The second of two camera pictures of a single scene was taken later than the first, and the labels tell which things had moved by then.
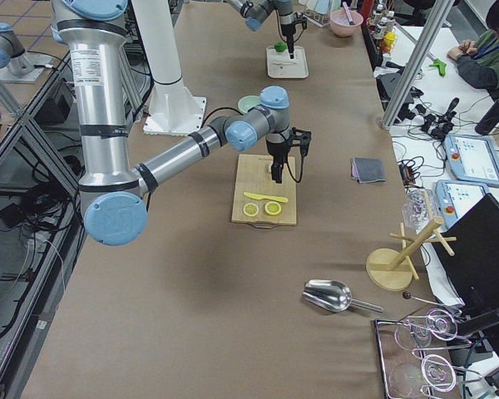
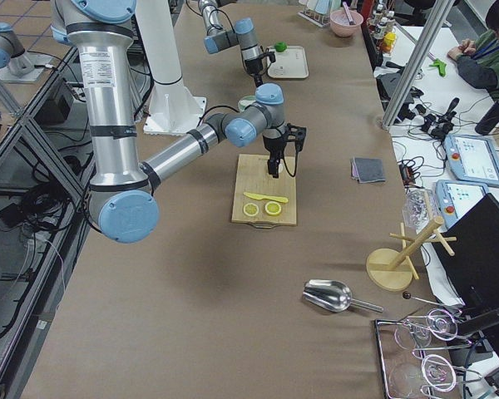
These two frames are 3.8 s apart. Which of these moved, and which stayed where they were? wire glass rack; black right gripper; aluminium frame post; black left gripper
Moved: black left gripper
Stayed: wire glass rack; aluminium frame post; black right gripper
